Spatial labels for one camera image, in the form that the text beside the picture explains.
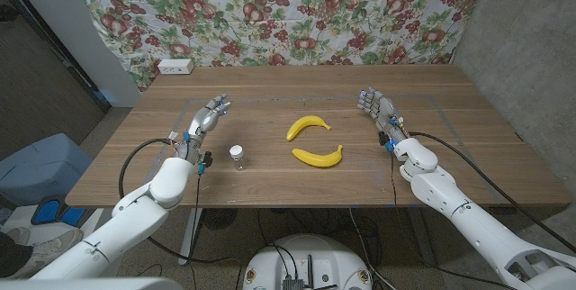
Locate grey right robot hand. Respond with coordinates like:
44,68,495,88
357,86,407,145

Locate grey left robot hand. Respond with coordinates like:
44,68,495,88
186,93,233,141

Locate clear medicine bottle white cap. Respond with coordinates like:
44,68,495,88
229,144,247,172

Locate yellow toy banana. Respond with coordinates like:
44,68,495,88
285,115,332,142
291,144,345,168

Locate white power strip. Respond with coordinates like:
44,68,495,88
157,58,195,76

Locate black round fan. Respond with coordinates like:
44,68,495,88
201,208,239,231

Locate white table leg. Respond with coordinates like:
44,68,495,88
177,207,203,267

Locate floral fruit print backdrop cloth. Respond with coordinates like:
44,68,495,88
62,0,494,93

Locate grey table leg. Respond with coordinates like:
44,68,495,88
407,207,438,267

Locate white robot torso base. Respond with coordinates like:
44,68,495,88
242,234,374,290

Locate blue-grey storage box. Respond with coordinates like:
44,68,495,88
0,132,94,208

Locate blue padded black object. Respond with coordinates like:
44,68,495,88
30,197,86,228

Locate white robot chest panel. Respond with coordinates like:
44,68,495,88
0,276,184,290

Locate grey sneaker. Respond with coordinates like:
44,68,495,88
13,228,85,280
3,225,32,246

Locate white floor board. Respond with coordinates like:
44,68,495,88
0,204,105,281

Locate dark trouser leg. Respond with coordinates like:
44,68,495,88
0,231,33,277

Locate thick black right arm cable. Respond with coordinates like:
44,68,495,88
408,131,576,255

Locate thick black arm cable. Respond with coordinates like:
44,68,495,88
408,131,576,255
118,138,244,267

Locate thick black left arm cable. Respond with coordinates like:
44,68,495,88
118,138,244,267

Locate black door frame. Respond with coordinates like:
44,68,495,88
0,0,113,112

